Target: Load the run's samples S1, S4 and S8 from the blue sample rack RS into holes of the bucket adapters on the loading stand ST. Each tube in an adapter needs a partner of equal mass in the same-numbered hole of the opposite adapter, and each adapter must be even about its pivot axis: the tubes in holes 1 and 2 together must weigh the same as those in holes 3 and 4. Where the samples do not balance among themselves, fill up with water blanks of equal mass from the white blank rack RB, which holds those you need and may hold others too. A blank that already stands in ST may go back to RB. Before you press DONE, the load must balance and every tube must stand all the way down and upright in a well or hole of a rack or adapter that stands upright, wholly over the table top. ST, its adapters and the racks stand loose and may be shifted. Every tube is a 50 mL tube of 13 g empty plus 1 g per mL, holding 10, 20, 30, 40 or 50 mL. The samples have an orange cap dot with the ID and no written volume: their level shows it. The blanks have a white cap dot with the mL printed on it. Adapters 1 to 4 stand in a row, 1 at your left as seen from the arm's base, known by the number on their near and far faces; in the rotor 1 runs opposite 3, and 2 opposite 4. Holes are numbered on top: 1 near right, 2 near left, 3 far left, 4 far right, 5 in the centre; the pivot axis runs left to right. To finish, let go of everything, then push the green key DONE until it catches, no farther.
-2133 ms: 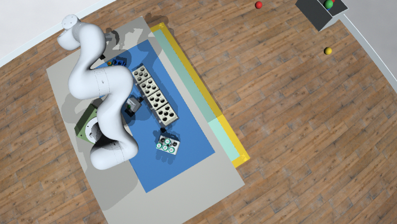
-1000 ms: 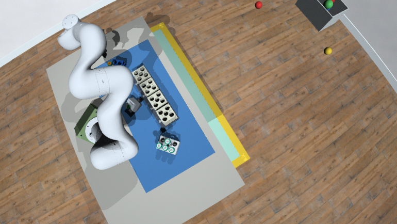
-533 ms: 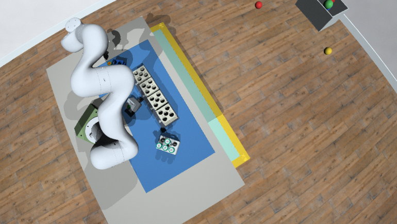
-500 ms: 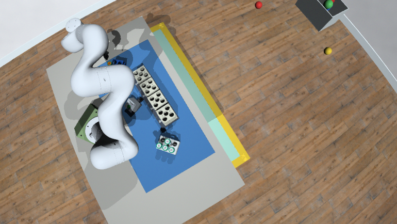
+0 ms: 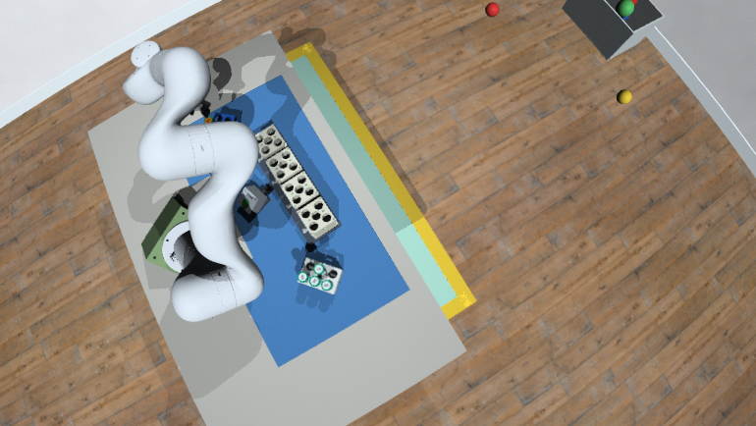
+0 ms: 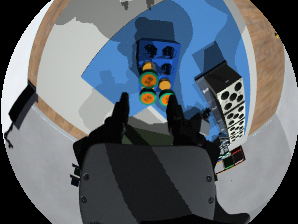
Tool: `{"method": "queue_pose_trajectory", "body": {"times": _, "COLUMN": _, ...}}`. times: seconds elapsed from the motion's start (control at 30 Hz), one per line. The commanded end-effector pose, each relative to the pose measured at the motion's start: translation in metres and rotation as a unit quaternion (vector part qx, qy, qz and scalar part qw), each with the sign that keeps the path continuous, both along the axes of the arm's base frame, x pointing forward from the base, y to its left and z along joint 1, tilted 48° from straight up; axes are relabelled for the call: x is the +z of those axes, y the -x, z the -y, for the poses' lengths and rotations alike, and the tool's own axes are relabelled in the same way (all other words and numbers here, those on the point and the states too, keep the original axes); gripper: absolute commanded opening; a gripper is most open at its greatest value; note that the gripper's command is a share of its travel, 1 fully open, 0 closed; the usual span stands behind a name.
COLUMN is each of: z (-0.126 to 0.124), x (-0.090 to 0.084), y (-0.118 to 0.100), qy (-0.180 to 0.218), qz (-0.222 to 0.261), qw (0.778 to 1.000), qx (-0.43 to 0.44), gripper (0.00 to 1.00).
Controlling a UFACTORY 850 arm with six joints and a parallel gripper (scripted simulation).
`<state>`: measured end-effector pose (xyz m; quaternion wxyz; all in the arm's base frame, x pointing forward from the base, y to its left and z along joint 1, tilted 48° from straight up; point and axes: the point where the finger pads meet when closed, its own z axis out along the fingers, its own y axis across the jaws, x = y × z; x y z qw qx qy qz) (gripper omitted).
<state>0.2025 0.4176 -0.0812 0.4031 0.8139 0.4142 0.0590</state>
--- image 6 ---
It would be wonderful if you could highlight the blue tube rack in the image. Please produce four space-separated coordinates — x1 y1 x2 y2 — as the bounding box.
139 38 181 89

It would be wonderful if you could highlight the clear conical tube with orange liquid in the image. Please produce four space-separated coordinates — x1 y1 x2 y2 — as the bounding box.
139 62 159 89
159 79 175 106

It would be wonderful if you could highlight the conical tube with amber liquid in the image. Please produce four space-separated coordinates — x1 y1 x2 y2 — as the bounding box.
139 87 157 105

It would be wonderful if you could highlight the blue flat mat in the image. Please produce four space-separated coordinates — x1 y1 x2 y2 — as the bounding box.
81 0 250 143

